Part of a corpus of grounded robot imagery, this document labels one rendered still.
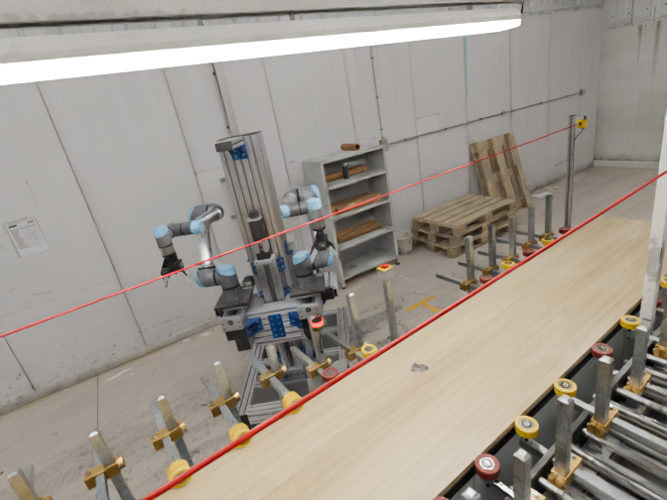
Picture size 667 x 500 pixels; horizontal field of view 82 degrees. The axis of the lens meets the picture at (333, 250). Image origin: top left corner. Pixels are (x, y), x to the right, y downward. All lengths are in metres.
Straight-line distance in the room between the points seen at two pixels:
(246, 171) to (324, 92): 2.48
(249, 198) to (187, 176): 1.77
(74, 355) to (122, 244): 1.18
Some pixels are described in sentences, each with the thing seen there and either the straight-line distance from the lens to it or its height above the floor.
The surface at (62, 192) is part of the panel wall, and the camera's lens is 4.19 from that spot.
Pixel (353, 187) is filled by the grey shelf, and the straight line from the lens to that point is 5.01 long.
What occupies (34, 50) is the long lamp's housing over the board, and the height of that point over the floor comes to 2.35.
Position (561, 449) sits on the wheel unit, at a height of 0.95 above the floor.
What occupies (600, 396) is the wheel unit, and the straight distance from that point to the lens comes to 1.77.
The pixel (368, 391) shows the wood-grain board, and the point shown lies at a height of 0.90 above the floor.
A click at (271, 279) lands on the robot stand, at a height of 1.09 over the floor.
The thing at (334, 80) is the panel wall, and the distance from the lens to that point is 4.90.
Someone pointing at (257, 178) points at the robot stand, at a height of 1.77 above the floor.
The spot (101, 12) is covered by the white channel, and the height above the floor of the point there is 2.42.
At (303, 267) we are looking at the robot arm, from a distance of 2.44.
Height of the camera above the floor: 2.13
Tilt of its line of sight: 21 degrees down
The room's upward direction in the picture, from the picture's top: 11 degrees counter-clockwise
